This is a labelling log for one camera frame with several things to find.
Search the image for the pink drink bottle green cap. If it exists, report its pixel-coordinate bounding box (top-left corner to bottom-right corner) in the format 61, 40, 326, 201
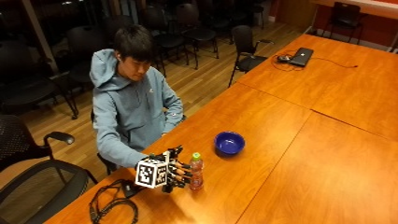
187, 151, 205, 191

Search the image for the white marker cube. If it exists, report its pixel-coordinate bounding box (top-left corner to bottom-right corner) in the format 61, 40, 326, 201
134, 151, 171, 189

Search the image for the small black box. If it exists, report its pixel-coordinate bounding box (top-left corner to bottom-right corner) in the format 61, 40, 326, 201
121, 181, 145, 199

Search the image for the blue bowl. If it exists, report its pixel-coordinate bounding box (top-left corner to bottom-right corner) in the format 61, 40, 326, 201
213, 131, 246, 156

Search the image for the the person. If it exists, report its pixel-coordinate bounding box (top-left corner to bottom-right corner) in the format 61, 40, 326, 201
88, 24, 185, 171

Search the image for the black mesh office chair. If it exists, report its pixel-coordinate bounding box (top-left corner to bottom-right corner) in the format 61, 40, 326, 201
0, 159, 100, 224

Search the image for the black stacking chair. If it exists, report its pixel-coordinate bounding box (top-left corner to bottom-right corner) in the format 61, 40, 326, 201
142, 5, 190, 77
0, 39, 81, 120
65, 25, 109, 91
174, 2, 219, 70

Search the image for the black chair with metal arms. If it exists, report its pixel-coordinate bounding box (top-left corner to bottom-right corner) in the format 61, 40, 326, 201
226, 24, 275, 89

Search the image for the black armrest office chair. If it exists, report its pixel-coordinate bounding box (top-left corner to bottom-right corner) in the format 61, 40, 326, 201
0, 114, 77, 173

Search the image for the black laptop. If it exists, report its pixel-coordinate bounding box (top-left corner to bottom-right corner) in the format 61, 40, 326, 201
287, 47, 315, 68

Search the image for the black cable bundle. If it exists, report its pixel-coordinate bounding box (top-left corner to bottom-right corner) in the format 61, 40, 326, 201
88, 178, 141, 224

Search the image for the thin black laptop cable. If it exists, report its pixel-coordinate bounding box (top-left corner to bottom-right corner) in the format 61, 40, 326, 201
270, 50, 359, 73

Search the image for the black chair by wall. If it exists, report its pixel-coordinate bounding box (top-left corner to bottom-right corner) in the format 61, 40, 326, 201
322, 1, 367, 45

